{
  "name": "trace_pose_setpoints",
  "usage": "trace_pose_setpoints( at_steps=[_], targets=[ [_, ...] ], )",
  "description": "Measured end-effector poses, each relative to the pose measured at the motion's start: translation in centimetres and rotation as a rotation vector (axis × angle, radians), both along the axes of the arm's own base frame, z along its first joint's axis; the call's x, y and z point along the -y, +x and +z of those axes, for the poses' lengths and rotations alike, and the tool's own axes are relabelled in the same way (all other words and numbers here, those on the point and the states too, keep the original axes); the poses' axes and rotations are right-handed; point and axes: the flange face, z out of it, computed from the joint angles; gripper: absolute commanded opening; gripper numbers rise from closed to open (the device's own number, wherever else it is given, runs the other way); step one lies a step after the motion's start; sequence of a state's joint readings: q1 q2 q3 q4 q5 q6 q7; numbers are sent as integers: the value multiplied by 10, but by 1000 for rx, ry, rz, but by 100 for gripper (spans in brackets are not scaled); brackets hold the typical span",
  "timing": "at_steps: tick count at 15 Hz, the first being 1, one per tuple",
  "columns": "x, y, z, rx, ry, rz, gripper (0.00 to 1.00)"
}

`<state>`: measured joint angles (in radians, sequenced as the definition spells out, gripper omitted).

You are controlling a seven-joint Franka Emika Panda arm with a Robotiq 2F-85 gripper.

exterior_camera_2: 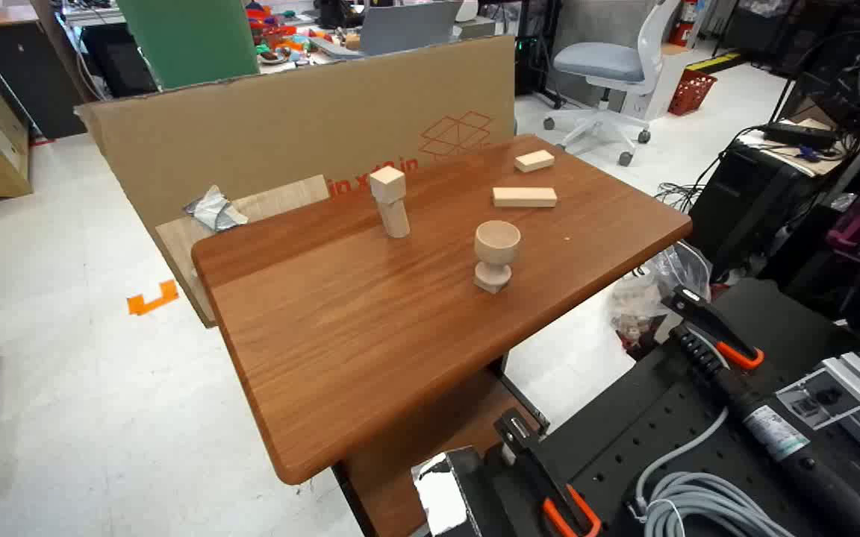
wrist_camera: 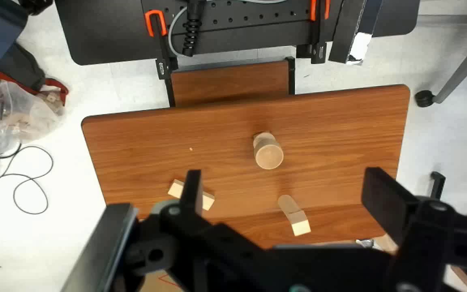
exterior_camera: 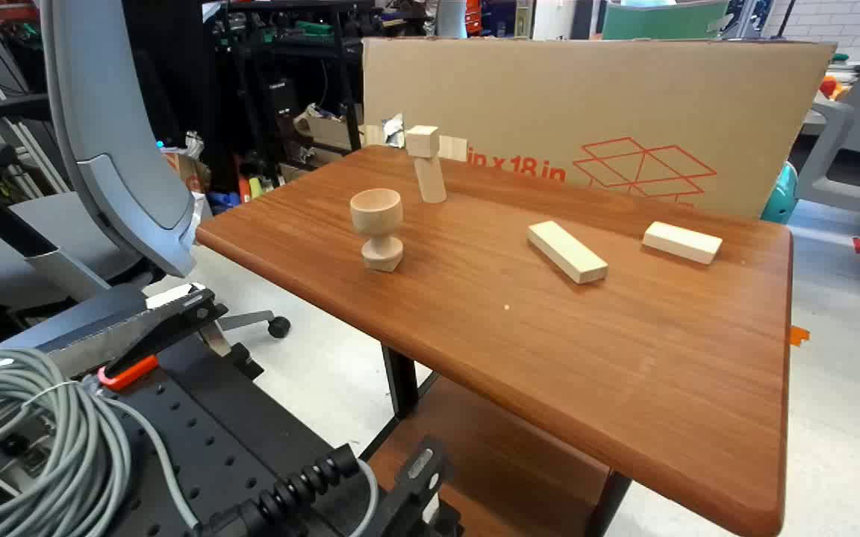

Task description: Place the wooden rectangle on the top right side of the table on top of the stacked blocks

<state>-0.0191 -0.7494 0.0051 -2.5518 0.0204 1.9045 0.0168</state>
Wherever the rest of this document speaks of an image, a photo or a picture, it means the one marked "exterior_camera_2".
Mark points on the brown table pedestal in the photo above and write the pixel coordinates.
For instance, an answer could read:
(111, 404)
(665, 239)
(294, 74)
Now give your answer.
(403, 468)

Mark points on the green board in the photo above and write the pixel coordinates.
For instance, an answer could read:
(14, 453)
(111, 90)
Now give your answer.
(192, 41)

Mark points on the white printed label sheet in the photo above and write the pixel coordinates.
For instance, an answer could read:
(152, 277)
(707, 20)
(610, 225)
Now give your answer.
(821, 399)

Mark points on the wooden cube block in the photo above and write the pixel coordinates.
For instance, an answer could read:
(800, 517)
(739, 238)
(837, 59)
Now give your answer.
(388, 187)

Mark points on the crumpled grey plastic wrap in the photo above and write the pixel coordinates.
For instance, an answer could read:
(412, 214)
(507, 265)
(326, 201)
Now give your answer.
(213, 210)

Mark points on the small plain cardboard piece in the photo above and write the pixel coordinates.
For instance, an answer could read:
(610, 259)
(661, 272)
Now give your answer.
(282, 198)

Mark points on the wide wooden cylinder block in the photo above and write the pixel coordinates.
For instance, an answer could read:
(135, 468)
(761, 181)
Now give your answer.
(498, 242)

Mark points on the small wooden rectangle block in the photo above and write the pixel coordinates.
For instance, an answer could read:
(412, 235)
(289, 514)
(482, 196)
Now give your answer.
(535, 159)

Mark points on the large cardboard sheet red print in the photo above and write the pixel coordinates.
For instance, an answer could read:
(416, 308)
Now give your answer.
(301, 120)

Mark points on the grey laptop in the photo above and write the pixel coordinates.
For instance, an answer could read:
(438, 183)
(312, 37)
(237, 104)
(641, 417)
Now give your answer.
(404, 26)

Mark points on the black cabinet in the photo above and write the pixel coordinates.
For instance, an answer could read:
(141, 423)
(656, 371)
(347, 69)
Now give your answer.
(749, 205)

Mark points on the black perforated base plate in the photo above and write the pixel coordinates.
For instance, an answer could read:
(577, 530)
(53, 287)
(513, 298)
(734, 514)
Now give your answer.
(641, 429)

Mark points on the clear plastic bag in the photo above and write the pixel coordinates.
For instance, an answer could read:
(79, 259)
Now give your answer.
(656, 286)

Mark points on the grey office chair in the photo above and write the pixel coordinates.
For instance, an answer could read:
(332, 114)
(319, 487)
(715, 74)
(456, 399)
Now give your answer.
(610, 69)

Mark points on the black tube white label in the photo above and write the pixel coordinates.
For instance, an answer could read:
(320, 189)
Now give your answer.
(785, 436)

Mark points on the orange floor tape marker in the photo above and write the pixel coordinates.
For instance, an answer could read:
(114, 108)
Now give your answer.
(152, 299)

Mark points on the long wooden rectangle block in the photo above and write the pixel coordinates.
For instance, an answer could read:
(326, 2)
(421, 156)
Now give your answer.
(525, 198)

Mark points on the red basket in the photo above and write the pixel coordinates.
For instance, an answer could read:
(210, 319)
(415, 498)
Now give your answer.
(691, 95)

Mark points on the red fire extinguisher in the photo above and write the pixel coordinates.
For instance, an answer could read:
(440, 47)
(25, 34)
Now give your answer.
(682, 20)

